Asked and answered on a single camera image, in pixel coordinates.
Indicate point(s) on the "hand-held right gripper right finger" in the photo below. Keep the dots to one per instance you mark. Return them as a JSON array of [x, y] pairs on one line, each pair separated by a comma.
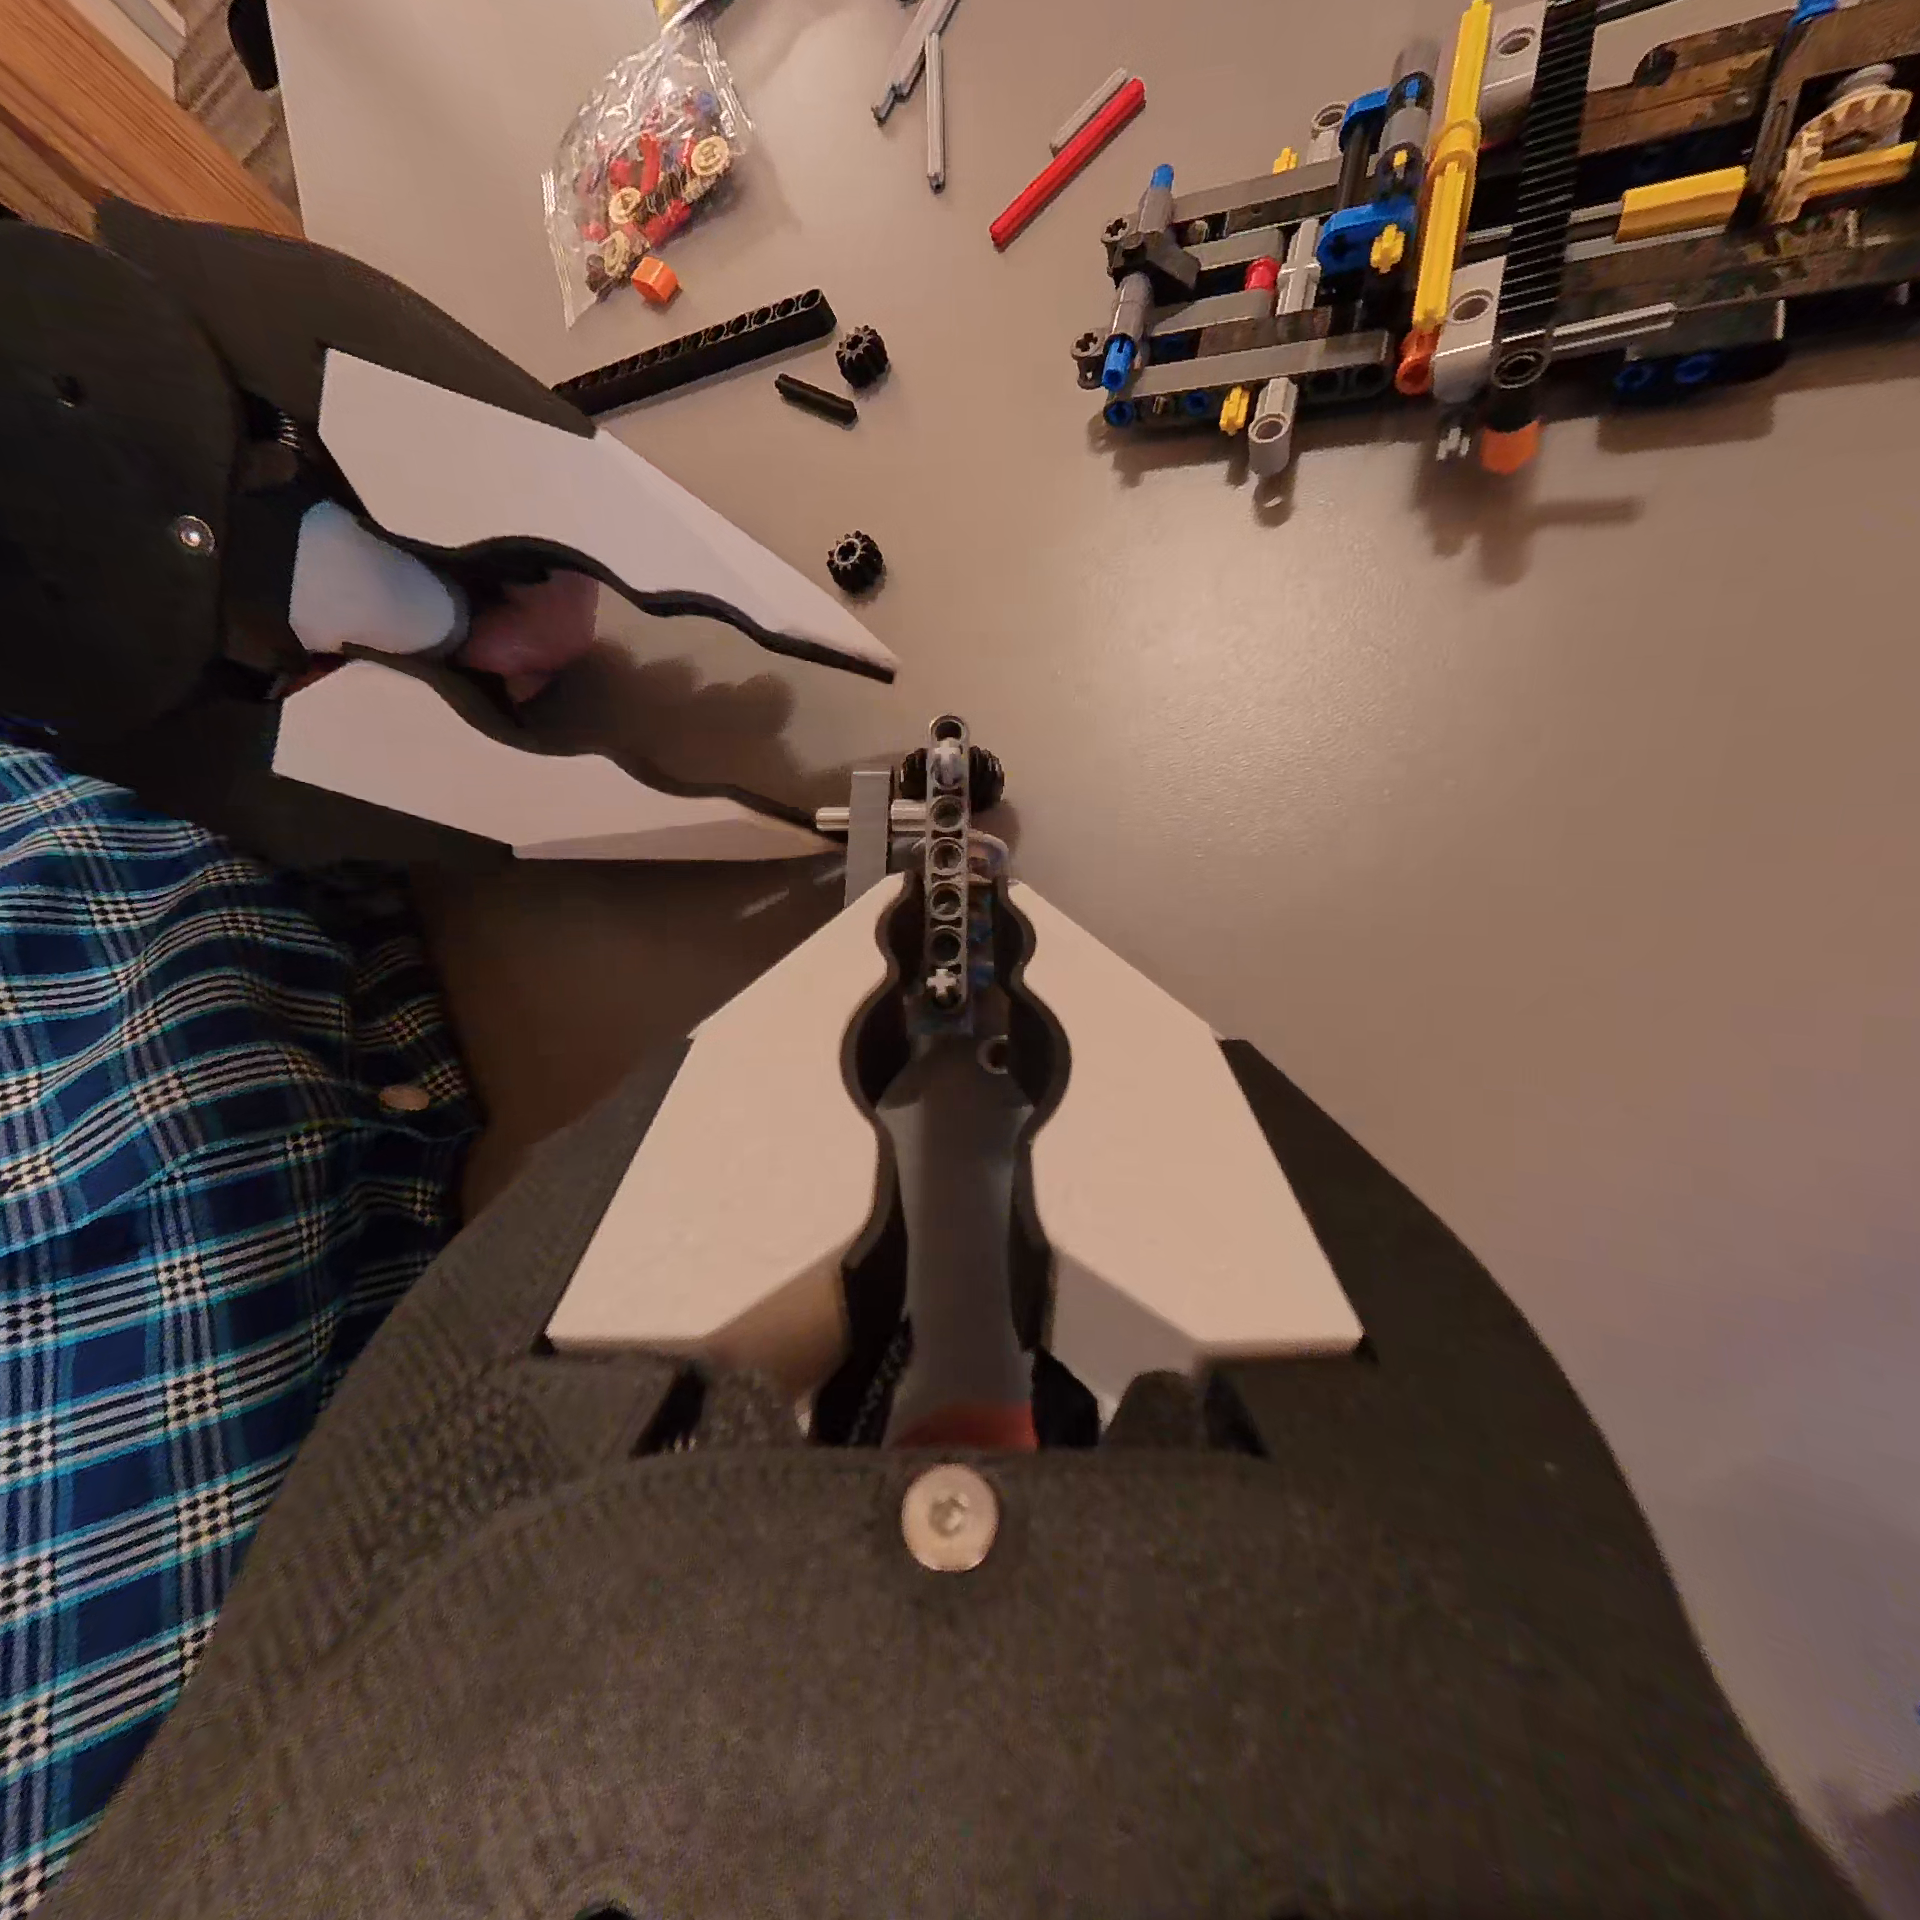
[[1186, 1199]]

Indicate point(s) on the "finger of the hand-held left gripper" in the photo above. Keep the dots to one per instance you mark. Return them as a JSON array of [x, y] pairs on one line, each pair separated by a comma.
[[569, 481], [492, 795]]

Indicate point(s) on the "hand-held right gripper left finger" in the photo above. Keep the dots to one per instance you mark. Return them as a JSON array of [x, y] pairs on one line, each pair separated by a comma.
[[719, 1199]]

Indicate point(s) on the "small grey lego beam assembly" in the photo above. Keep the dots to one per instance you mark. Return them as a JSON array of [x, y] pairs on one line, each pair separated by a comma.
[[942, 841]]

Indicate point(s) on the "long black lego beam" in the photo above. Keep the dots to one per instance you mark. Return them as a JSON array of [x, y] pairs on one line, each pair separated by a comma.
[[707, 355]]

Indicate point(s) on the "small orange lego piece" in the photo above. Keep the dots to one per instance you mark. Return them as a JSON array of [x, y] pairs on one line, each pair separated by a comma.
[[659, 279]]

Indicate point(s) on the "short black lego axle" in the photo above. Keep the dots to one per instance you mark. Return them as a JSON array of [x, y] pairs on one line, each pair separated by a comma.
[[819, 398]]

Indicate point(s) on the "small black lego gear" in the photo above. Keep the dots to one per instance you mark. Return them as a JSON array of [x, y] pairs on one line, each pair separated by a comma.
[[852, 559], [863, 355]]

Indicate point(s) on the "clear bag of lego pieces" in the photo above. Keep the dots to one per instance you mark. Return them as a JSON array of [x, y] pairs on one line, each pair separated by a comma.
[[644, 164]]

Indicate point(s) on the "red lego axle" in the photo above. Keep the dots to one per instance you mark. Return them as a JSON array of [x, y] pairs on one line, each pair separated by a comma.
[[1067, 162]]

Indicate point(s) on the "short grey lego axle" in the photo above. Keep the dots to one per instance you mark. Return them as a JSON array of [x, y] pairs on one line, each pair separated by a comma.
[[1091, 104]]

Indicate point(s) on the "large multicoloured lego chassis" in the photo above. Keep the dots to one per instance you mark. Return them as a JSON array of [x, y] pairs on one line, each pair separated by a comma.
[[1500, 300]]

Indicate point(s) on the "person's left hand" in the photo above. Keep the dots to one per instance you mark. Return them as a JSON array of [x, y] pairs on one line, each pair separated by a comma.
[[534, 649]]

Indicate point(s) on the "blue plaid shirt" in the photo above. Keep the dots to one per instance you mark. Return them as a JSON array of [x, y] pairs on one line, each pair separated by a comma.
[[180, 1273]]

